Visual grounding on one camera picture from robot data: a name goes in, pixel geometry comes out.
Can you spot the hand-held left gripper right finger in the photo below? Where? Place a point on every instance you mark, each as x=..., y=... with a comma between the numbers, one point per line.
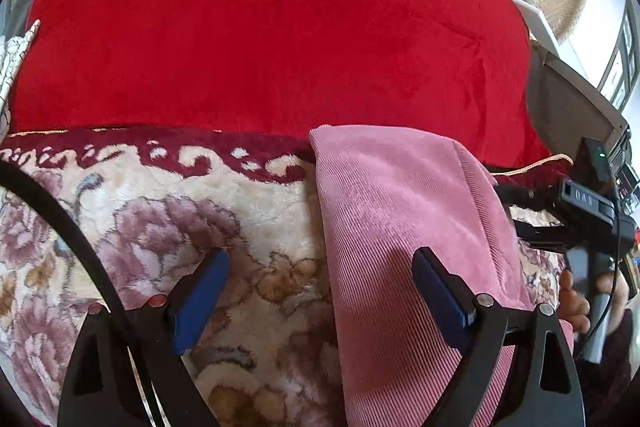
x=445, y=302

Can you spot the person's right hand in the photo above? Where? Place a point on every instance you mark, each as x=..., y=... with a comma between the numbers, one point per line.
x=575, y=302

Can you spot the grey cabinet furniture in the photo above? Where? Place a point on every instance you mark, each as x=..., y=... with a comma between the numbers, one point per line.
x=565, y=107

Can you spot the person's right forearm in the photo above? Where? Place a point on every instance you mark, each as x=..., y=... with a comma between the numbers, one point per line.
x=620, y=367

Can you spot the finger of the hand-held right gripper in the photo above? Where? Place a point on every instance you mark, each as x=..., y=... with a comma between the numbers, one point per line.
x=540, y=234
x=530, y=198

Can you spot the white board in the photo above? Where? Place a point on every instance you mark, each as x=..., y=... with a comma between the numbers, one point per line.
x=542, y=24

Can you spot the dark framed window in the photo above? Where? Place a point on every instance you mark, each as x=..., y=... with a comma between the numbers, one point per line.
x=622, y=57

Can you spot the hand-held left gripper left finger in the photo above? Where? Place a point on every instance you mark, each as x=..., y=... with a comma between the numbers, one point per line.
x=200, y=302

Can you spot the red velvet blanket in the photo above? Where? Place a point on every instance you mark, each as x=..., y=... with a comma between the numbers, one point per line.
x=250, y=32

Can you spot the grey ribbed appliance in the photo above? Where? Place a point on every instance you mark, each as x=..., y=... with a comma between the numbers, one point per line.
x=629, y=172

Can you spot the white patterned cloth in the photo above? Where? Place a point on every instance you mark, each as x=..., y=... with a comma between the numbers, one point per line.
x=12, y=67

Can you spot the red floral plush blanket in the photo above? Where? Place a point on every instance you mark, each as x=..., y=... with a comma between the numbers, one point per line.
x=150, y=217

